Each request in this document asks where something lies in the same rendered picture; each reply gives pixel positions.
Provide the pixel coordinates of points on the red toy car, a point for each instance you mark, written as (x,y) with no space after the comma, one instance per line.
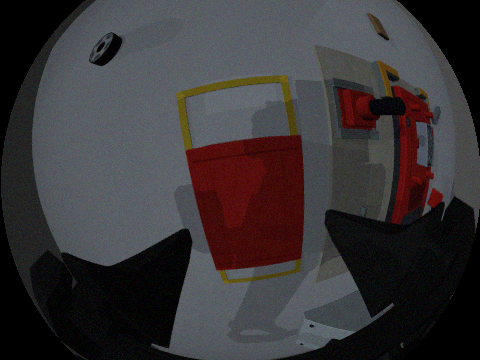
(410,181)

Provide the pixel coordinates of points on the yellow rectangular outline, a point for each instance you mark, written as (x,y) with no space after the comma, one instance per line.
(232,84)

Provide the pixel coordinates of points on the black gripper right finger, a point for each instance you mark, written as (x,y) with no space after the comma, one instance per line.
(379,254)

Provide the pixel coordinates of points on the brown rectangular block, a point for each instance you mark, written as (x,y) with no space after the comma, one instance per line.
(379,28)

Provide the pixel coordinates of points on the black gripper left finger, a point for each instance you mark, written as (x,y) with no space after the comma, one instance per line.
(145,288)

